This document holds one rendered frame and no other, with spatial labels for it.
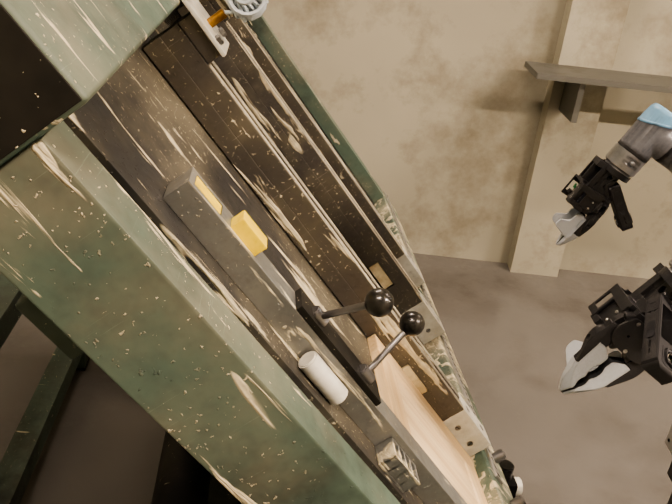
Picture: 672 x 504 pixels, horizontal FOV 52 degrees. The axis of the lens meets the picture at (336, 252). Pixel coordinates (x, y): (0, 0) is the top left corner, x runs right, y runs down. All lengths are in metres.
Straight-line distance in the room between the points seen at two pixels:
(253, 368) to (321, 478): 0.15
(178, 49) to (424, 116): 3.19
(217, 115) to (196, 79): 0.07
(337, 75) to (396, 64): 0.35
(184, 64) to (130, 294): 0.62
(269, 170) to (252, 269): 0.37
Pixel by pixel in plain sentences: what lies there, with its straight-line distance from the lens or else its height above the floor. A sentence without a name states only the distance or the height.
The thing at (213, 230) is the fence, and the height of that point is 1.58.
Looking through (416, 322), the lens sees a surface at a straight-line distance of 1.02.
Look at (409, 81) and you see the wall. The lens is 4.22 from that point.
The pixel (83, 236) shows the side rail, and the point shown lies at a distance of 0.61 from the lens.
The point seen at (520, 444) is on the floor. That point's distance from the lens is 3.16.
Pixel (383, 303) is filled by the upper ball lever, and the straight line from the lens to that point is 0.87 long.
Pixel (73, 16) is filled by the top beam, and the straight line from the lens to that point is 0.67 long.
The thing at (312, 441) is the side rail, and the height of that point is 1.47.
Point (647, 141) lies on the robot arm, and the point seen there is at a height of 1.58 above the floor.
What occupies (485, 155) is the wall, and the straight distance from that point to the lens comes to 4.38.
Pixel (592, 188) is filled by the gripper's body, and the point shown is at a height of 1.46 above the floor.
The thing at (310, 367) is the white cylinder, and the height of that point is 1.41.
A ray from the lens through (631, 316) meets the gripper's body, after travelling 0.97.
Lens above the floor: 1.94
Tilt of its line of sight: 26 degrees down
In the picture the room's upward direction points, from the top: 6 degrees clockwise
